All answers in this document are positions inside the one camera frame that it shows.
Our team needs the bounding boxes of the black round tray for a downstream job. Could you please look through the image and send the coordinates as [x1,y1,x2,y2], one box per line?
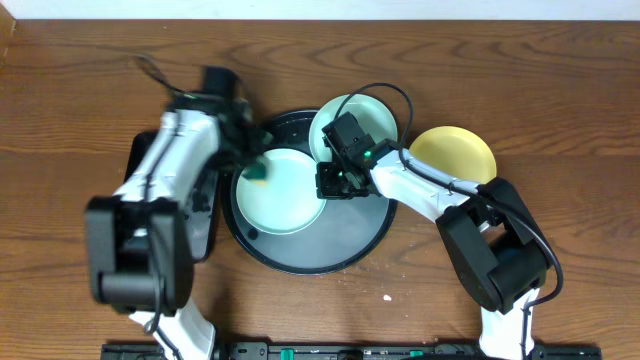
[220,109,397,275]

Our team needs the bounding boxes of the mint plate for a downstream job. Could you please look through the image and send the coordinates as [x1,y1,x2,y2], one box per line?
[235,148,326,235]
[309,94,398,162]

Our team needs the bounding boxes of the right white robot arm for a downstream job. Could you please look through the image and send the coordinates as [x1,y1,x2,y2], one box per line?
[316,141,562,359]

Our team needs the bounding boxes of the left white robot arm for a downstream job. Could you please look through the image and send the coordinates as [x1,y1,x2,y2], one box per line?
[84,97,268,359]

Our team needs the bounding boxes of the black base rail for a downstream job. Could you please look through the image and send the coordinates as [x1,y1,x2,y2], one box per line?
[99,340,604,360]

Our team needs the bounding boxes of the black rectangular tray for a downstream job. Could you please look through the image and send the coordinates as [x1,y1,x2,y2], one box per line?
[124,130,219,263]

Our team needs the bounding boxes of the green yellow sponge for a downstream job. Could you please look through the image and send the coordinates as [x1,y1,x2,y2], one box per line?
[241,156,268,186]

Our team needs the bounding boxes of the yellow plate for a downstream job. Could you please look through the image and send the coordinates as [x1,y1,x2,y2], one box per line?
[409,126,497,184]

